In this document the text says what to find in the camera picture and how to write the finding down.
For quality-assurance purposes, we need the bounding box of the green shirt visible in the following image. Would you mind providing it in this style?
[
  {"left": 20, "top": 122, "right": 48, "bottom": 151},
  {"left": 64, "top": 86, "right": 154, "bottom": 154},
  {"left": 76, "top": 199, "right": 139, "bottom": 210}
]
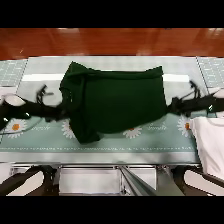
[{"left": 59, "top": 61, "right": 169, "bottom": 145}]

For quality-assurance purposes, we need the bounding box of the white garment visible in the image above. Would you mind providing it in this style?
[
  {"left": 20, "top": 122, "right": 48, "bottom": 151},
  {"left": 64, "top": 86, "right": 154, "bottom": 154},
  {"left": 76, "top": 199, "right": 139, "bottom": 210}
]
[{"left": 189, "top": 116, "right": 224, "bottom": 181}]

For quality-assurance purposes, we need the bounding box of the silver frame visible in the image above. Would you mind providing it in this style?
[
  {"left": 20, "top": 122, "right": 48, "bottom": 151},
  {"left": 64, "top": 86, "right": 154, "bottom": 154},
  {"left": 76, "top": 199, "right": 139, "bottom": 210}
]
[{"left": 9, "top": 162, "right": 202, "bottom": 197}]

